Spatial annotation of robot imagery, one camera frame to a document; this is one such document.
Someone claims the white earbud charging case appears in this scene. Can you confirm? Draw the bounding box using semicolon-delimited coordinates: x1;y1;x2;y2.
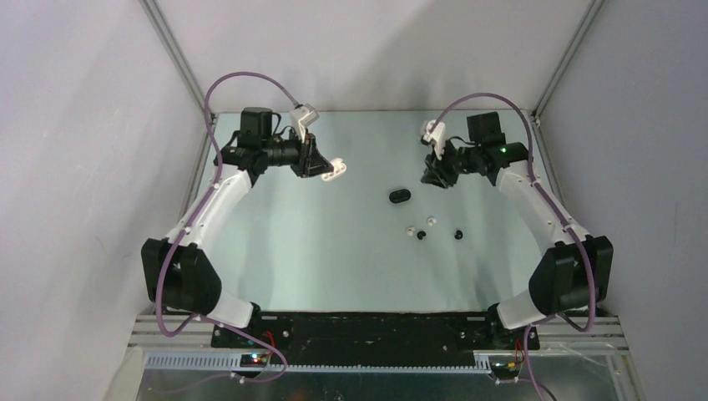
320;158;347;182

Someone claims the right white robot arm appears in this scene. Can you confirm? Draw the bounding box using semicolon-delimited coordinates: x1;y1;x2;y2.
421;112;614;349

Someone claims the aluminium frame rail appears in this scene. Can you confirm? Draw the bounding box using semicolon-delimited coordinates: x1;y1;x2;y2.
128;315;632;358

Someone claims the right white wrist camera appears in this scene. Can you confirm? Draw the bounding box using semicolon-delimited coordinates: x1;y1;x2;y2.
420;119;446;160

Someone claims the right controller board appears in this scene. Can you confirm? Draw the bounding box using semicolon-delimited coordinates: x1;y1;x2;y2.
491;362;523;374

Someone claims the black earbud charging case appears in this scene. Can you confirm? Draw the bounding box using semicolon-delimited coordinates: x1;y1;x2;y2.
388;188;412;205

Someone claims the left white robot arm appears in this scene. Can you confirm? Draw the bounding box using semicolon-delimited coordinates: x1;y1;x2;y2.
141;104;343;348

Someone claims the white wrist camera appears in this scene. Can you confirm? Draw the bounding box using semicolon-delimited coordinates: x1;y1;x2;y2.
289;104;319;143
420;119;446;160

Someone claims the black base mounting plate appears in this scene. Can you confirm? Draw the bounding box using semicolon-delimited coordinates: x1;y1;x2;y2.
211;312;539;368

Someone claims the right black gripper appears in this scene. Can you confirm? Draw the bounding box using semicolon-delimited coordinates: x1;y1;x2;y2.
421;138;481;190

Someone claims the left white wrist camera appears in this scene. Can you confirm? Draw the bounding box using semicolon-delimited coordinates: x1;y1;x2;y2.
289;104;319;143

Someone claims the left controller board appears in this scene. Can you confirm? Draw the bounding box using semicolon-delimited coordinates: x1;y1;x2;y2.
239;353;270;368

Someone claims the controller board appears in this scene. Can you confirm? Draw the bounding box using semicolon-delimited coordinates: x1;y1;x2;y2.
491;362;523;374
239;353;270;368

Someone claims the grey slotted cable duct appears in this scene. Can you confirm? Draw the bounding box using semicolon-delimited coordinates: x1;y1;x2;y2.
144;353;493;374

